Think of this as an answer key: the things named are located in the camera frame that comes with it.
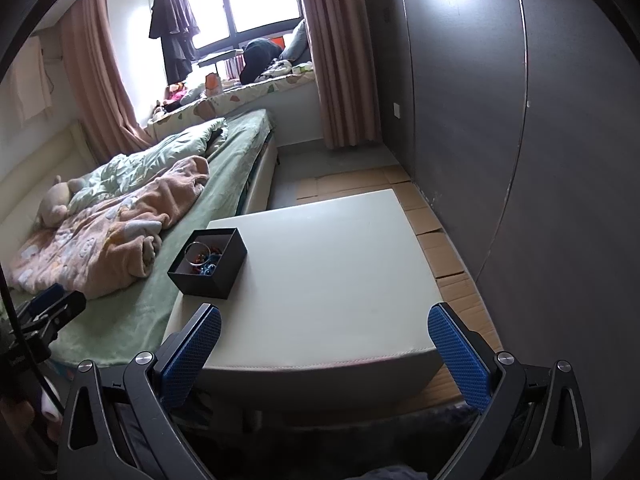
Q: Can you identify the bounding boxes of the red bead tassel bracelet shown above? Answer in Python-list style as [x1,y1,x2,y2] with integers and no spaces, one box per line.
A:
[192,244,227,267]

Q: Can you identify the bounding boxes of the black jewelry box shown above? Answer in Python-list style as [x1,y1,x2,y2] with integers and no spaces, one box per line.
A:
[167,228,247,300]

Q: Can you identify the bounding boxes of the person's left hand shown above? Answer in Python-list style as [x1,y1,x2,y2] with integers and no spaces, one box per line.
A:
[1,382,63,474]

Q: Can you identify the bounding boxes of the pink fleece blanket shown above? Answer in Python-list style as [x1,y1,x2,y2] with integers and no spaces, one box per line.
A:
[6,156,209,299]

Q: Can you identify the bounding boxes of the flattened cardboard on floor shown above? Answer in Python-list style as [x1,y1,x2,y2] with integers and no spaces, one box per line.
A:
[294,164,504,406]

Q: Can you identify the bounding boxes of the beige plush toy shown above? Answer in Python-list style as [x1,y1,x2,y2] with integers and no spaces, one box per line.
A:
[37,176,86,229]

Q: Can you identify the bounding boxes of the bed with green sheet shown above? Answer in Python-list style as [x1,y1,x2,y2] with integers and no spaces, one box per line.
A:
[6,110,272,366]

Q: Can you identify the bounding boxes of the cream bed headboard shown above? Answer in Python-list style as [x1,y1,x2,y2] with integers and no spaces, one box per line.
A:
[1,122,98,268]

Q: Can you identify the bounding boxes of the white square table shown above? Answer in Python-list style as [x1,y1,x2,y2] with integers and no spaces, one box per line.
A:
[160,187,446,406]

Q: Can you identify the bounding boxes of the left pink curtain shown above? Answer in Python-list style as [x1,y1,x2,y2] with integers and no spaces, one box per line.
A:
[60,0,153,162]

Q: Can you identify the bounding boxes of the pink curtain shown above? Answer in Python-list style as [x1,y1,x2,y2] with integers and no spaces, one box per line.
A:
[60,0,153,162]
[303,0,380,150]

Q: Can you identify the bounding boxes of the beige hanging garment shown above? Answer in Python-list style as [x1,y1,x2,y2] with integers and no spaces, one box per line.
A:
[9,36,53,127]

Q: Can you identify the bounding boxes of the light green floral quilt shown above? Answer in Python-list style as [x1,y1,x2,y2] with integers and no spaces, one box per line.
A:
[68,118,228,214]

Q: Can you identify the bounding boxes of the pink toy on sill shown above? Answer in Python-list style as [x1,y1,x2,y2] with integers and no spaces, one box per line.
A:
[162,81,188,113]

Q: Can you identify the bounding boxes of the orange item on sill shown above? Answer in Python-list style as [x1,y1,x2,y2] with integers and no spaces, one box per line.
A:
[205,73,224,96]

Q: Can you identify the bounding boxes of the floral window seat cushion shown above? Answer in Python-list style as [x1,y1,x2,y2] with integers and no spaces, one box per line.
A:
[143,63,316,141]

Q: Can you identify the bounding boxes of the dark grey wardrobe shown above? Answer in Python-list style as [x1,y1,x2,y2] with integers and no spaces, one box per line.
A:
[366,0,639,479]

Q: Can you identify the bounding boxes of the hanging dark clothes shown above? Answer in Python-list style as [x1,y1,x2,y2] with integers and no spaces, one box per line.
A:
[149,0,200,86]

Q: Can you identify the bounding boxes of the black bag on sill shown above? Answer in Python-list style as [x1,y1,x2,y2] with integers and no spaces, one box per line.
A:
[240,38,283,84]

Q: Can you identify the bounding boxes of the grey pillow on sill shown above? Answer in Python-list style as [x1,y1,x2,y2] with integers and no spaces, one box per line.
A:
[278,18,311,66]

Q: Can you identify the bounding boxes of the window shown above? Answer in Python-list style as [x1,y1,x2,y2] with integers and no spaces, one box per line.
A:
[189,0,302,53]

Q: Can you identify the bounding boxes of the right pink curtain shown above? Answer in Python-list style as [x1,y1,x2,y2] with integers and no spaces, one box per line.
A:
[303,0,380,150]

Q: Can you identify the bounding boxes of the black cable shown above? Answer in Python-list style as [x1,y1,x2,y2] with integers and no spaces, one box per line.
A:
[0,263,66,416]

